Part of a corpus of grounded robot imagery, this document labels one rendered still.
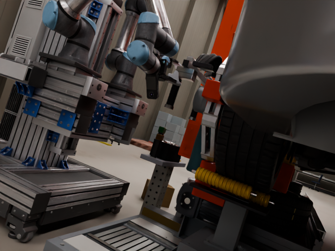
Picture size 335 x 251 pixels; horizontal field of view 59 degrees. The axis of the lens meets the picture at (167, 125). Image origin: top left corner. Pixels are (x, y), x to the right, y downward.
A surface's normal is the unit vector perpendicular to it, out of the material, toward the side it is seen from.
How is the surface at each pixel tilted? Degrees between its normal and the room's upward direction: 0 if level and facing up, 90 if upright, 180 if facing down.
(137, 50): 88
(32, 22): 90
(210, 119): 90
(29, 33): 90
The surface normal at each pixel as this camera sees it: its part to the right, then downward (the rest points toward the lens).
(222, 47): -0.40, -0.15
